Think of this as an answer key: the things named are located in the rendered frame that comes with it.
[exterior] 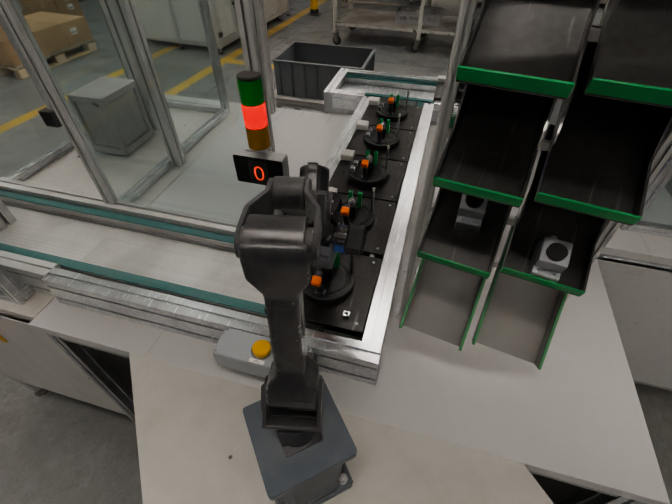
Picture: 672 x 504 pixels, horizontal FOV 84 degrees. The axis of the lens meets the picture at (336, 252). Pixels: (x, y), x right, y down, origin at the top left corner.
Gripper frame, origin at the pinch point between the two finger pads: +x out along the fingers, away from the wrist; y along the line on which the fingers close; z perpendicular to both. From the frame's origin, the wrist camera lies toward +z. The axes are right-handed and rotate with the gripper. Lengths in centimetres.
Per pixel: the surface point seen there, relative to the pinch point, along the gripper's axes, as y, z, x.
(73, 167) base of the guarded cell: 120, 18, 43
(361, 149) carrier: 6, 46, 50
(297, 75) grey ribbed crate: 76, 132, 133
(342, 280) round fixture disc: -4.0, -7.5, 10.1
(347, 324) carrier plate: -8.1, -17.6, 5.6
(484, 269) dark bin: -32.2, -2.2, -11.1
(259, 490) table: 0, -52, -4
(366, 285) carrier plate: -9.9, -7.3, 12.7
